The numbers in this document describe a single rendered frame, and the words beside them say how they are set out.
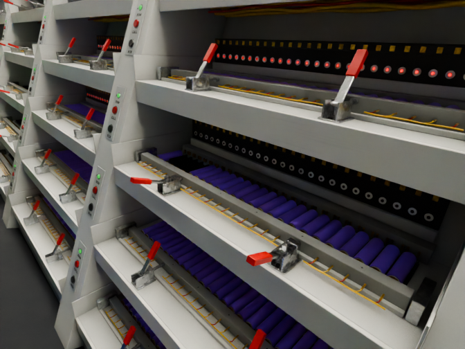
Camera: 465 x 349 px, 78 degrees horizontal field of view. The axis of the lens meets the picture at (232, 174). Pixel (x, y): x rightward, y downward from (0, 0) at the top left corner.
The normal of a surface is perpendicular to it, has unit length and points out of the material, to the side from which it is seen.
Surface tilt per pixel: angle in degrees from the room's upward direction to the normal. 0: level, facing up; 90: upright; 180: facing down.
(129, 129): 90
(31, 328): 0
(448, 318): 90
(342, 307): 21
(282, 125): 111
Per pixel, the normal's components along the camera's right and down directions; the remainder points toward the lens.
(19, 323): 0.29, -0.95
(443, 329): -0.65, -0.09
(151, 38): 0.70, 0.32
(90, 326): 0.05, -0.92
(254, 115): -0.71, 0.25
